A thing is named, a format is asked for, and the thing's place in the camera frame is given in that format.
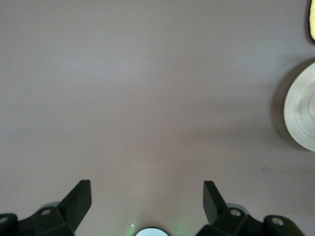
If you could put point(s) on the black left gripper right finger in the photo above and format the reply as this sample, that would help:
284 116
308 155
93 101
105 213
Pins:
214 209

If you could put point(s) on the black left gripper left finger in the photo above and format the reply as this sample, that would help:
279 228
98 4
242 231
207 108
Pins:
73 209

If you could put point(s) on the round light wooden plate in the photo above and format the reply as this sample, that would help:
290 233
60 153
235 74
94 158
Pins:
302 108

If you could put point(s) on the yellow quilted oven mitt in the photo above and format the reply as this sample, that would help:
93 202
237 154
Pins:
313 22

